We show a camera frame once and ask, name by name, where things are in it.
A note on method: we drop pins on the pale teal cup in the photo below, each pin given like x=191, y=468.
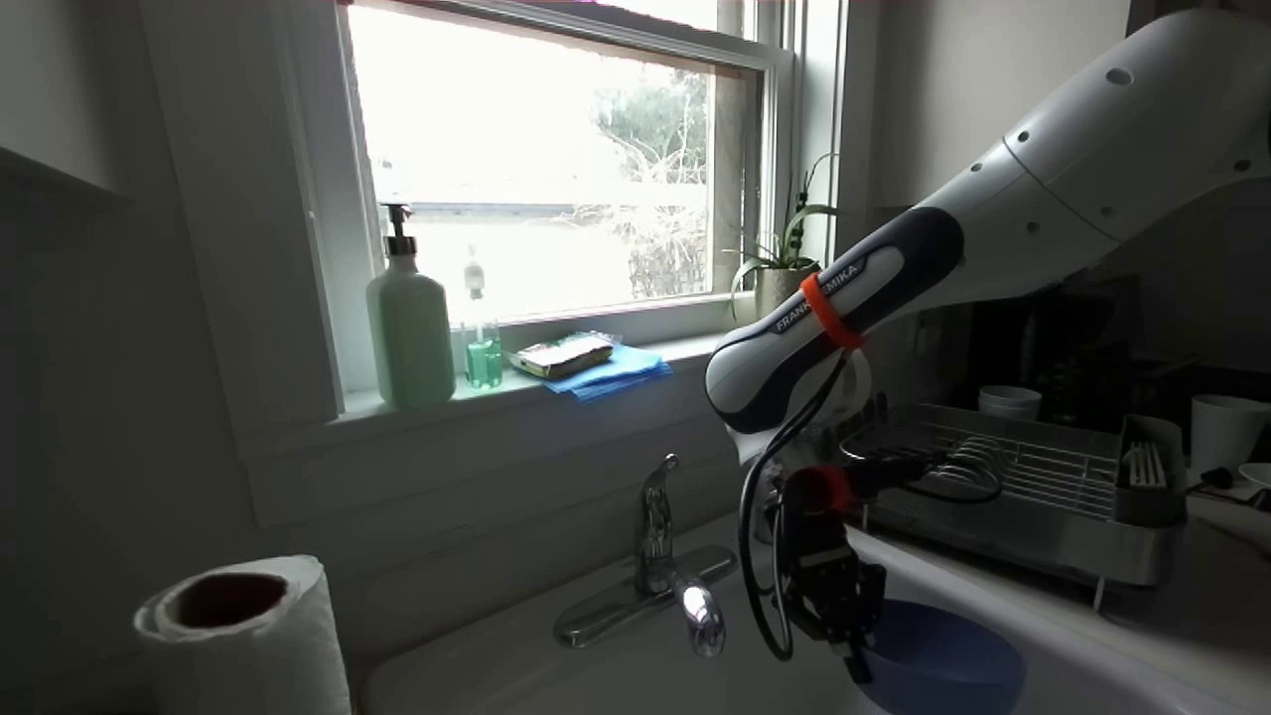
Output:
x=1010, y=402

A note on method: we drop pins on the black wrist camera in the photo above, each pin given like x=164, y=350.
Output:
x=908, y=474

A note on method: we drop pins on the white kitchen sink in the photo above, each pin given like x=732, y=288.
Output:
x=598, y=682

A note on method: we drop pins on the blue bowl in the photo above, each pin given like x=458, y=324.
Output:
x=953, y=662

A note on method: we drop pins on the white paper towel roll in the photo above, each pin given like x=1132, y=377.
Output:
x=265, y=650

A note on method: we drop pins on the small green glass bottle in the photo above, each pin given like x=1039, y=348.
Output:
x=482, y=357

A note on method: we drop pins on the white framed window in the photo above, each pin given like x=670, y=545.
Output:
x=531, y=159

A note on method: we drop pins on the dark striped sponge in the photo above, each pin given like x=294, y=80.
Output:
x=561, y=353

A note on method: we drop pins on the potted orchid plant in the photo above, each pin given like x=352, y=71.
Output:
x=779, y=284

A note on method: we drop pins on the chrome sink faucet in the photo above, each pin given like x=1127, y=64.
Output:
x=654, y=528

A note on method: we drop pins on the white upper cabinet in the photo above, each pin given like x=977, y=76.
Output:
x=928, y=80
x=53, y=92

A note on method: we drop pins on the white mug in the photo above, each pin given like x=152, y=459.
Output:
x=1223, y=431

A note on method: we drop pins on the green soap pump bottle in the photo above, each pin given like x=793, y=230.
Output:
x=409, y=341

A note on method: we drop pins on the dark utensil holder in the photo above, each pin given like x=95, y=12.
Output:
x=1149, y=505

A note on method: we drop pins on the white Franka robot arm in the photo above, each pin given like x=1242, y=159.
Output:
x=1099, y=159

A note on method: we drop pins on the stainless steel dish rack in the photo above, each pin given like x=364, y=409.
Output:
x=1035, y=536

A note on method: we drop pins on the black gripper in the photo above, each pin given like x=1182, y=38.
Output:
x=828, y=582

